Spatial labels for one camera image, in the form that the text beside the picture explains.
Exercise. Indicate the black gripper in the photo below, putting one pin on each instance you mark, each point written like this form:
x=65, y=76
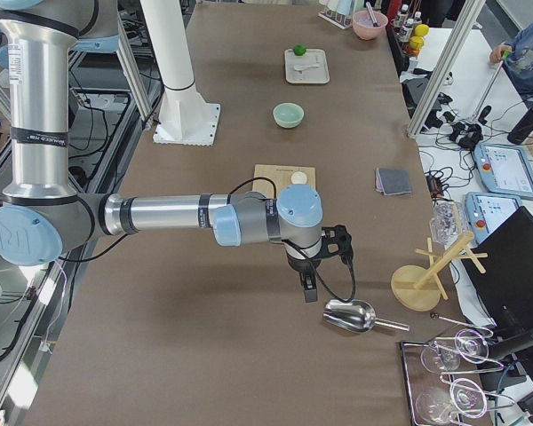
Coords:
x=298, y=264

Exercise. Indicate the white steamed bun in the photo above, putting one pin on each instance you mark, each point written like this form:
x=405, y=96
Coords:
x=298, y=177

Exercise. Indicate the white ceramic spoon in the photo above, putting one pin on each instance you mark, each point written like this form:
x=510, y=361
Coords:
x=304, y=67

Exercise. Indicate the mint green bowl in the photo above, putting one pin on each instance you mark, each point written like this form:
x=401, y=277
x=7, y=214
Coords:
x=288, y=115

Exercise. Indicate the pink bowl with cubes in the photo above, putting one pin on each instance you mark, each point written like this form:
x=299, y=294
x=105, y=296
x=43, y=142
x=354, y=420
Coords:
x=363, y=25

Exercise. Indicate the metal tube in bowl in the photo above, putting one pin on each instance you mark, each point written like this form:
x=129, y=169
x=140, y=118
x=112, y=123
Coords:
x=372, y=14

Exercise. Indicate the metal scoop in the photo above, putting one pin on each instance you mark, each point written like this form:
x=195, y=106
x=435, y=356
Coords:
x=357, y=316

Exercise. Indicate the wooden mug tree stand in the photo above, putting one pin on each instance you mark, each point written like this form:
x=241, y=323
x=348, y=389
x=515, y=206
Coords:
x=421, y=289

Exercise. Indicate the wooden cutting board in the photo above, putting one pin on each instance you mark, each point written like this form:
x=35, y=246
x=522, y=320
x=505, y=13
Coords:
x=280, y=175

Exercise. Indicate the grey folded cloth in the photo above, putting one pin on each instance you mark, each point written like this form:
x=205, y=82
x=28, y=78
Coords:
x=392, y=182

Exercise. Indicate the upper wine glass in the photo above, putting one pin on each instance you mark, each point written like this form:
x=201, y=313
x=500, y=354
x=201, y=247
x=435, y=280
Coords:
x=444, y=354

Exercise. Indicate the wine glass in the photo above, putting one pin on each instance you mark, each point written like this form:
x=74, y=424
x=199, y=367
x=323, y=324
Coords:
x=444, y=354
x=461, y=402

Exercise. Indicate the lower wine glass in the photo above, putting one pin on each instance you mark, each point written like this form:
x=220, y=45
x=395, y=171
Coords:
x=461, y=402

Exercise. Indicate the lower teach pendant tablet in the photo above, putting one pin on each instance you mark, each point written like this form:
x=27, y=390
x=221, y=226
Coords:
x=487, y=211

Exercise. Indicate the teach pendant tablet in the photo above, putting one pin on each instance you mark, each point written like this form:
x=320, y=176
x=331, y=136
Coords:
x=504, y=169
x=487, y=211

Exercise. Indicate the black monitor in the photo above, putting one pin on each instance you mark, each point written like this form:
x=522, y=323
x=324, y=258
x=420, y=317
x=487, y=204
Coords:
x=506, y=288

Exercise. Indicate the cream rectangular tray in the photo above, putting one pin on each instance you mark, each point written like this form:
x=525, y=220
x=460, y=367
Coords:
x=321, y=75

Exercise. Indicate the upper teach pendant tablet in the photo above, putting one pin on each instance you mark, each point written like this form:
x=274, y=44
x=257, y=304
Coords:
x=504, y=169

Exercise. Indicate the green lime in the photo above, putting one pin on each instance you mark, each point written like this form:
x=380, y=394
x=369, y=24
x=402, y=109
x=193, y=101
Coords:
x=299, y=50

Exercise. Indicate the yellow lemon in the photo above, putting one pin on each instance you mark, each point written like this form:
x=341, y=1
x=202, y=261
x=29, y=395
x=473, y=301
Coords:
x=420, y=30

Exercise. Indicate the black water bottle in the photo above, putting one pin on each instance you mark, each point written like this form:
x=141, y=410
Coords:
x=522, y=128

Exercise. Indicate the wire glass rack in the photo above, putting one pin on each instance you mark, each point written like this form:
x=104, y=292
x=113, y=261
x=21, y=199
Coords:
x=442, y=381

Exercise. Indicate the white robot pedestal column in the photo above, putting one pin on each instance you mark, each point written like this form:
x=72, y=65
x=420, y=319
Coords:
x=184, y=117

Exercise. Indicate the aluminium frame post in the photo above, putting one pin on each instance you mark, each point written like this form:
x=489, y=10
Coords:
x=452, y=48

